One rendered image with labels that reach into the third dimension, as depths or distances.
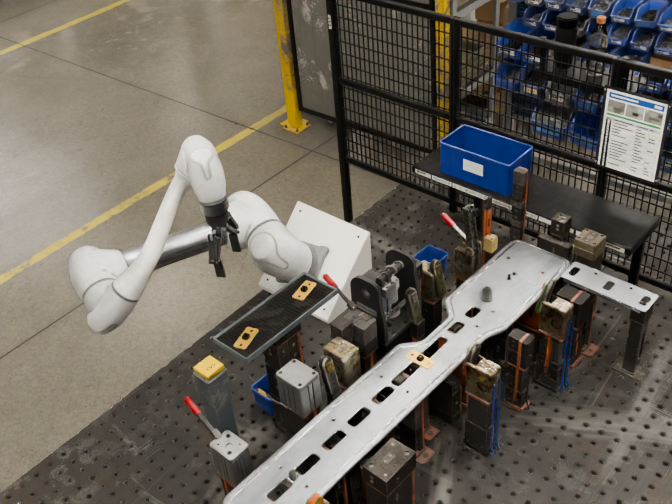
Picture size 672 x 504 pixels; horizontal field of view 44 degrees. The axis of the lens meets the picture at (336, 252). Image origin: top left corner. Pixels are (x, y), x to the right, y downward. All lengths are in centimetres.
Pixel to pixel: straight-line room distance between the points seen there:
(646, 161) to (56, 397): 271
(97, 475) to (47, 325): 184
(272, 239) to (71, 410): 149
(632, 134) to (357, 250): 101
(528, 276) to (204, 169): 108
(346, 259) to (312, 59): 252
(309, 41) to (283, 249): 260
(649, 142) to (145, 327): 254
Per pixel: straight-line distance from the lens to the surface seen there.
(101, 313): 278
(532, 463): 261
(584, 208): 303
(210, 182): 254
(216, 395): 231
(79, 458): 281
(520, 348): 255
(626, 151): 297
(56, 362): 424
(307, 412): 233
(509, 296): 267
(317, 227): 313
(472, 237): 272
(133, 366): 408
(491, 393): 241
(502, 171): 302
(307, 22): 527
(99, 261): 287
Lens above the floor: 273
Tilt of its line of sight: 37 degrees down
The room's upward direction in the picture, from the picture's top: 5 degrees counter-clockwise
